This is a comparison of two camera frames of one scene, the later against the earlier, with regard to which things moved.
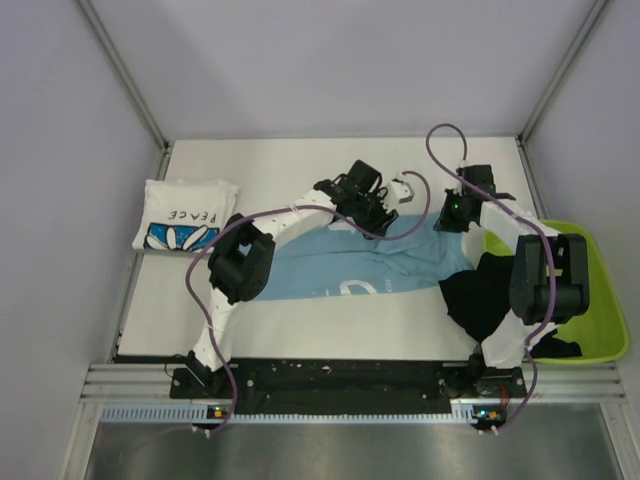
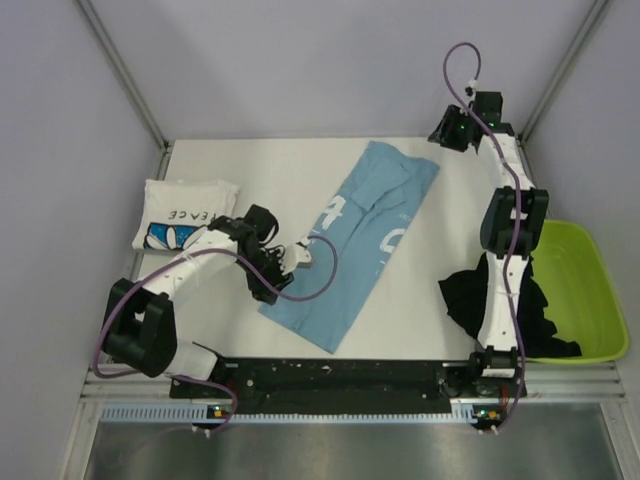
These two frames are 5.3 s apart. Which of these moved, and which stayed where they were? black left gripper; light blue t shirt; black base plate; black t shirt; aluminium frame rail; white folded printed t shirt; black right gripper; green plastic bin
Moved: black left gripper; light blue t shirt; black right gripper
Stayed: black t shirt; white folded printed t shirt; black base plate; green plastic bin; aluminium frame rail
